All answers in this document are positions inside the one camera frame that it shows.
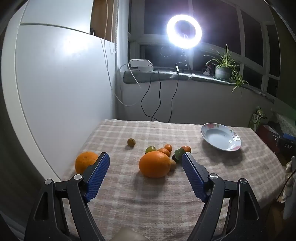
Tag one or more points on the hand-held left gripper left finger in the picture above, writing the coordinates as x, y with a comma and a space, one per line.
98, 171

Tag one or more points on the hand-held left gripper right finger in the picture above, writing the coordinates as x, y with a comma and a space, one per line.
192, 173

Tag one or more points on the large orange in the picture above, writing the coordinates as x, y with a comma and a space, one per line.
153, 164
84, 161

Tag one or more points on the small brown fruit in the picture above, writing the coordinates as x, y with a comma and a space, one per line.
173, 164

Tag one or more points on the tangerine with green leaf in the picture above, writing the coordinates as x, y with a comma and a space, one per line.
186, 148

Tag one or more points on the small oval tangerine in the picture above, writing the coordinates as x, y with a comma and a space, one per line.
168, 147

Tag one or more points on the medium orange tangerine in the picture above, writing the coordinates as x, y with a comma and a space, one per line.
164, 151

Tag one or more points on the small brownish green fruit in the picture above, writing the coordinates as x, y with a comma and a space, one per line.
131, 142

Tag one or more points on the white floral plate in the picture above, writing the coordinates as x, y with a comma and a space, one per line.
217, 136

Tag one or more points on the plaid beige tablecloth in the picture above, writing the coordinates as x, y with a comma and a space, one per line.
138, 204

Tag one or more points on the person's left leg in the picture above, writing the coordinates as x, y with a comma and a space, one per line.
129, 234

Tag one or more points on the green printed bag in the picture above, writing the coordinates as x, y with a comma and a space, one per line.
256, 118

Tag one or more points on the white cabinet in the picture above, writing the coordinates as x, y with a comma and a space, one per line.
57, 81

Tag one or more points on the small figurine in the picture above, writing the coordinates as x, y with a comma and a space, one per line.
208, 70

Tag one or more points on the potted spider plant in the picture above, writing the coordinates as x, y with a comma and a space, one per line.
221, 71

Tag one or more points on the white power strip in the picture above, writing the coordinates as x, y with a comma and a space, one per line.
141, 64

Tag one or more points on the white window frame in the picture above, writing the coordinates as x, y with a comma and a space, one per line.
136, 38

